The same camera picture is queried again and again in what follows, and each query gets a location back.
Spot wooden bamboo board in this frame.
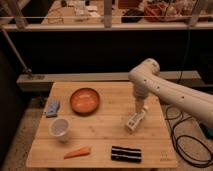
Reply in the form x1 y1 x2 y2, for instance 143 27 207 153
26 82 177 169

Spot grey metal rail beam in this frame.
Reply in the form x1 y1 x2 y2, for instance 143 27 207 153
16 71 204 92

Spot upper wooden shelf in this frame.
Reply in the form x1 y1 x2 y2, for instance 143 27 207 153
0 0 213 33

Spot white paper cup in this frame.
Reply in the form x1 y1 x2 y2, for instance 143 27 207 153
49 118 70 143

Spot black white striped block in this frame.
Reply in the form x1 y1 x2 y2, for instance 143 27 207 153
111 146 142 163

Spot white plastic bottle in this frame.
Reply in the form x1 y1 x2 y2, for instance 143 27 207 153
125 106 148 134

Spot orange carrot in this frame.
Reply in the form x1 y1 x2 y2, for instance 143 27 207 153
64 146 91 159

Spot diagonal metal strut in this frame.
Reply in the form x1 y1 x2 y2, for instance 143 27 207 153
0 26 32 77

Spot black cable on floor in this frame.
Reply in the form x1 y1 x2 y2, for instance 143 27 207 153
164 105 213 169

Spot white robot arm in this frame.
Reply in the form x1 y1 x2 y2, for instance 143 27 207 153
128 58 213 128

